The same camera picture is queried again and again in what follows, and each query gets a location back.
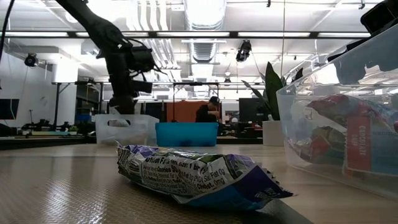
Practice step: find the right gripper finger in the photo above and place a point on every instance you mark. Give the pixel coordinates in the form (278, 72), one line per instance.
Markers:
(349, 71)

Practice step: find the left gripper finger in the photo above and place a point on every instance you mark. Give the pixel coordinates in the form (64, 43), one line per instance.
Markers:
(122, 104)

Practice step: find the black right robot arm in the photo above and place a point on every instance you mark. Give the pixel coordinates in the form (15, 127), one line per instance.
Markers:
(381, 15)

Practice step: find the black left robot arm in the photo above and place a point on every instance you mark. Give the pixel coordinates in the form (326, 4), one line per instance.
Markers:
(93, 25)

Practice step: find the purple granola bar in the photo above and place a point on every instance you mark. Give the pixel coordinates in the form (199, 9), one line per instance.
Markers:
(202, 177)

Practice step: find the clear tall plastic bin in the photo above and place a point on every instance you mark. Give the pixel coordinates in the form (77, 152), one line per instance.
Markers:
(140, 132)

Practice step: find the orange partition panel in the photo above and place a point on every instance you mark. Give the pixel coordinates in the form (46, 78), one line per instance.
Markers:
(182, 112)

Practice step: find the clear shallow plastic container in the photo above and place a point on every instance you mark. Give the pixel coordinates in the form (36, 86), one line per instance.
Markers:
(298, 102)

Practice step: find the teal plastic bin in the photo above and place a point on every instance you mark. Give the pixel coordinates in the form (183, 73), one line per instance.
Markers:
(186, 134)

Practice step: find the green plant in white pot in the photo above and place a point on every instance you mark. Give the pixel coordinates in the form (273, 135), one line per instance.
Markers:
(270, 84)

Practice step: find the person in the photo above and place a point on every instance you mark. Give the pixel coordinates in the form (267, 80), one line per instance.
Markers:
(206, 113)

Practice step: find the black ceiling spotlight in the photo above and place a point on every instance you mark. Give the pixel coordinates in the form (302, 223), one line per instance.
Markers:
(31, 60)

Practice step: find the tan mat with grey border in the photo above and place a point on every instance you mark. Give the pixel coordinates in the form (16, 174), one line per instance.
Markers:
(77, 193)

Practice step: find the black overhead beam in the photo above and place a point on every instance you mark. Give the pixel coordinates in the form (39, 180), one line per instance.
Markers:
(233, 34)

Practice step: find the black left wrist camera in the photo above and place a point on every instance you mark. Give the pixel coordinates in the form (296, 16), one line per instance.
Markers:
(141, 87)

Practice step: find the black background rig frame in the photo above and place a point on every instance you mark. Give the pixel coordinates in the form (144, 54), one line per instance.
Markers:
(196, 83)

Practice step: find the silver ventilation duct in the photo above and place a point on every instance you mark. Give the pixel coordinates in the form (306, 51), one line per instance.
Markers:
(203, 51)

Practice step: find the black overhead camera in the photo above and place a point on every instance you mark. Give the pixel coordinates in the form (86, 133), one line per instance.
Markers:
(244, 49)

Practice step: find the black wall monitor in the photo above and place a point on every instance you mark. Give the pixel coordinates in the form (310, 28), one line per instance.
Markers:
(9, 109)

